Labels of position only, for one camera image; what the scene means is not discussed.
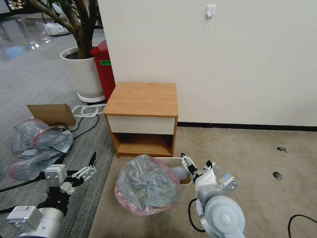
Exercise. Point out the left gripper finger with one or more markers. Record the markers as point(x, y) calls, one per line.
point(67, 187)
point(85, 169)

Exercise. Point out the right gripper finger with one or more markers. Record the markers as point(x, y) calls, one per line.
point(213, 168)
point(188, 164)

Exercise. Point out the grey garbage bag pink rim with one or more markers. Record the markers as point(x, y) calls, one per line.
point(146, 184)

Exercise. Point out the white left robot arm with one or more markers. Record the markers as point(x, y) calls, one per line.
point(47, 222)

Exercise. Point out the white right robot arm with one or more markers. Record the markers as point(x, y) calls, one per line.
point(223, 218)

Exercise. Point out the beige plastic trash can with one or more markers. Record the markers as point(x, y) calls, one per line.
point(182, 192)

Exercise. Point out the white nightstand drawer front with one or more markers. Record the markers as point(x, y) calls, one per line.
point(141, 125)

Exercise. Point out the brown cardboard box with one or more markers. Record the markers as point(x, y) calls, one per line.
point(53, 114)

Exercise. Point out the small dark floor scrap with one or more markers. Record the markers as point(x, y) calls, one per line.
point(281, 149)
point(277, 175)

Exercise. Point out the white pot saucer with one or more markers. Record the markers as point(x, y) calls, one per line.
point(90, 99)

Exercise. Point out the wooden nightstand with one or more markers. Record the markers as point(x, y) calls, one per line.
point(142, 100)

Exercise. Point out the red plastic bin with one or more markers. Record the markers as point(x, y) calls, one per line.
point(106, 79)

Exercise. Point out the white round plant pot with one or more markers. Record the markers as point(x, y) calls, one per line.
point(83, 74)

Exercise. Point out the green bin label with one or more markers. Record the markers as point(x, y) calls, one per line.
point(105, 63)

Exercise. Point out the brown tree trunk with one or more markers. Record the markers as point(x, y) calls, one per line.
point(84, 29)

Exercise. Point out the white background appliance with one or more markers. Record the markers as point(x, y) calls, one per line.
point(53, 28)

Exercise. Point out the white wall hook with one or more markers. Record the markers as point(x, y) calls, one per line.
point(210, 10)

